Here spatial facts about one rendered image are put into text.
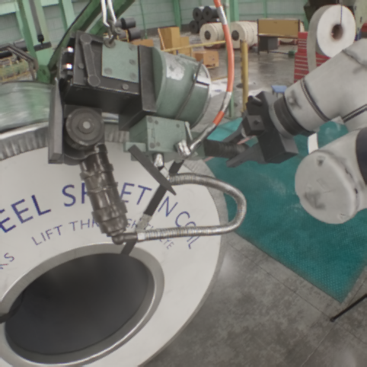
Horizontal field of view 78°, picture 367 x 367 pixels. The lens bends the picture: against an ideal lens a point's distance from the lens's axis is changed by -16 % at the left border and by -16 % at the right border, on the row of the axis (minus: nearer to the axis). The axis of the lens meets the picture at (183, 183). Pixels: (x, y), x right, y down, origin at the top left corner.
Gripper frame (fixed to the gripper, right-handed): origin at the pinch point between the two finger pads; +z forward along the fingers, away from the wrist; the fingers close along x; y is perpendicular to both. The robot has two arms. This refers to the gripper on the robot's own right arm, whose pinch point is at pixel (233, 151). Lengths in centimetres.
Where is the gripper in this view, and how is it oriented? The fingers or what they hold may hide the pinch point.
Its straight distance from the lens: 57.5
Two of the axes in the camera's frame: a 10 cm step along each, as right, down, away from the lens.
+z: -5.7, 3.5, 7.5
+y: -8.0, 0.0, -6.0
